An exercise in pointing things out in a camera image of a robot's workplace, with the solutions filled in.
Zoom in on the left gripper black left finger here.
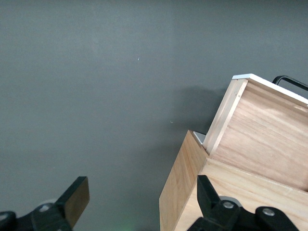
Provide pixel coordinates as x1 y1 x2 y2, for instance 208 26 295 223
0 176 90 231

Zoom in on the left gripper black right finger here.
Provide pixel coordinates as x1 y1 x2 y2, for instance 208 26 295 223
187 175 299 231

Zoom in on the white-fronted drawer with black handle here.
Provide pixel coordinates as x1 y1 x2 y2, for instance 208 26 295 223
203 73 308 193

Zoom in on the wooden cabinet casing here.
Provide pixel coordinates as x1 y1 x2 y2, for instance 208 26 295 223
159 129 308 231

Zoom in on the dark grey table cloth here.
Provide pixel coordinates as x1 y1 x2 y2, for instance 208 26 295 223
0 0 308 231

